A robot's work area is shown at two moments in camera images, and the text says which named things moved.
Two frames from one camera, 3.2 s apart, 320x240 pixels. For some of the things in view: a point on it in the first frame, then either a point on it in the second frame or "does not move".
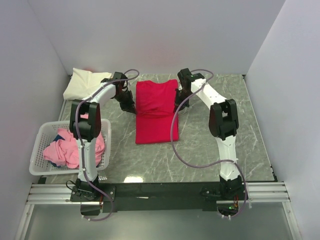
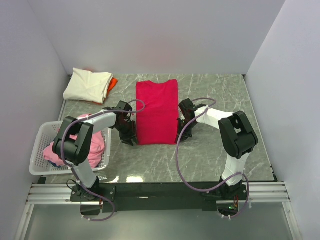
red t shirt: (156, 120) does not move
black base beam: (118, 197) does not move
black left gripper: (129, 107) to (126, 138)
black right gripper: (178, 103) to (179, 129)
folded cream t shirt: (83, 84) does not move
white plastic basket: (40, 165) does not move
